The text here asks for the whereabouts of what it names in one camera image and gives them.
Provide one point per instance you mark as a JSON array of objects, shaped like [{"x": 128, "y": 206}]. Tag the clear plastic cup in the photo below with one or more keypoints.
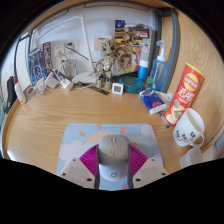
[{"x": 191, "y": 158}]

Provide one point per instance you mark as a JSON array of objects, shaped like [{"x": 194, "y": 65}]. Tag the teal round tin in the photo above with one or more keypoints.
[{"x": 131, "y": 85}]

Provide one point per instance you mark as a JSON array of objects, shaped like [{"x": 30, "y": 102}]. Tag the white blue tube bottle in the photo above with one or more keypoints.
[{"x": 143, "y": 66}]

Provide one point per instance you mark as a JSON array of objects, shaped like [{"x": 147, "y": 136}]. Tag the white power strip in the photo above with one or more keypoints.
[{"x": 66, "y": 83}]

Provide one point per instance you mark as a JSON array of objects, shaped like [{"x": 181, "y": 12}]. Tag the white wall socket plate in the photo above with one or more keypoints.
[{"x": 100, "y": 41}]

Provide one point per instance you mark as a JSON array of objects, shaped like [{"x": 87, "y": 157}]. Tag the white mug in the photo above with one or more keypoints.
[{"x": 186, "y": 128}]

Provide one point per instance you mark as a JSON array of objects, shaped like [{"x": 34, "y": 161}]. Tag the small white square clock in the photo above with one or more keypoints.
[{"x": 117, "y": 88}]

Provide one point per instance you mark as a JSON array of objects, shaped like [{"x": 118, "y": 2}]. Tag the white red-capped pump bottle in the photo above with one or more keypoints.
[{"x": 20, "y": 93}]

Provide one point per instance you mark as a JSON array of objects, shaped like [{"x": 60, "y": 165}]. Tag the white charger block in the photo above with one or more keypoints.
[{"x": 51, "y": 80}]

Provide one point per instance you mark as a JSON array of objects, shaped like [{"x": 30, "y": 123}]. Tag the grey computer mouse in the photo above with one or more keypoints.
[{"x": 113, "y": 155}]

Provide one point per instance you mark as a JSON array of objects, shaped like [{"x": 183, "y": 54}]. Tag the brown tree-like figure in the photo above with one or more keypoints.
[{"x": 107, "y": 63}]

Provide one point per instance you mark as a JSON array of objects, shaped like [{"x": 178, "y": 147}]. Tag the pastel cloud print mouse pad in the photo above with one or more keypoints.
[{"x": 76, "y": 140}]

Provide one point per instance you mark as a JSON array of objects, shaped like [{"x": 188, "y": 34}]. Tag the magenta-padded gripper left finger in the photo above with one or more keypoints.
[{"x": 75, "y": 170}]

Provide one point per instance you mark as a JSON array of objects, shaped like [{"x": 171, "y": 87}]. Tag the red chips can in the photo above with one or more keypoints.
[{"x": 185, "y": 95}]

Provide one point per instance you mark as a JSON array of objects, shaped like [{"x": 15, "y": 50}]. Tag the blue robot model kit box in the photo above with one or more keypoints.
[{"x": 38, "y": 63}]

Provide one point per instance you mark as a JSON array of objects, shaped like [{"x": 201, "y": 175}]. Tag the clear blue pump bottle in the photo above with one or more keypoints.
[{"x": 158, "y": 73}]

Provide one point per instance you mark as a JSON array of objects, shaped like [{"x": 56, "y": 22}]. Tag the blue tissue pack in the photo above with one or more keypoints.
[{"x": 153, "y": 101}]

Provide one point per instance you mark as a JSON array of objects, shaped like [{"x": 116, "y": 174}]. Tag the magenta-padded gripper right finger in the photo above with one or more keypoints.
[{"x": 150, "y": 170}]

